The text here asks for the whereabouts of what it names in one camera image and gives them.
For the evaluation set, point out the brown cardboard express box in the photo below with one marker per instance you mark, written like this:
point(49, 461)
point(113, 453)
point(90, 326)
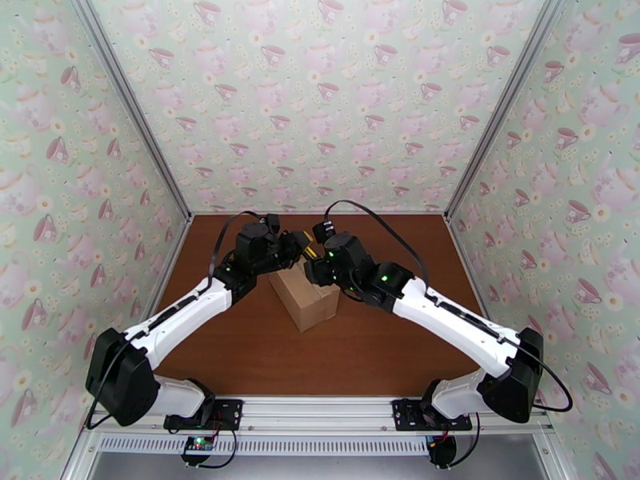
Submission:
point(310, 308)

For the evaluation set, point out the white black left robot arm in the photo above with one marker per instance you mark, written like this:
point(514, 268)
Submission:
point(175, 318)

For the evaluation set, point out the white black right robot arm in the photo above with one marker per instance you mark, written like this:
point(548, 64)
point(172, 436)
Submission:
point(450, 313)

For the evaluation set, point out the perforated metal strip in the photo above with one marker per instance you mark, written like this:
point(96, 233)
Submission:
point(300, 446)

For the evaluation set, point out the grey metal shelf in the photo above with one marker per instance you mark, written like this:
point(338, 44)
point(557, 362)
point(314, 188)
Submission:
point(320, 468)

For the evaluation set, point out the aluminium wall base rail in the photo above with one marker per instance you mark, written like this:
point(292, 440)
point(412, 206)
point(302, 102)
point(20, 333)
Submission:
point(172, 263)
point(465, 263)

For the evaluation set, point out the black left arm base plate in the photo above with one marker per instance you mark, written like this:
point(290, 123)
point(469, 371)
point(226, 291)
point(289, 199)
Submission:
point(227, 413)

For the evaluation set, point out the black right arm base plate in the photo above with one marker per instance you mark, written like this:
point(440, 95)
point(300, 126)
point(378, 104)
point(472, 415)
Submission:
point(407, 413)

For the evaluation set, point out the aluminium frame post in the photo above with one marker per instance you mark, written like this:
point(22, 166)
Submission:
point(131, 101)
point(505, 103)

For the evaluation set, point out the aluminium frame side beam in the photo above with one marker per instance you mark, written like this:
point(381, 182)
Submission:
point(77, 458)
point(552, 461)

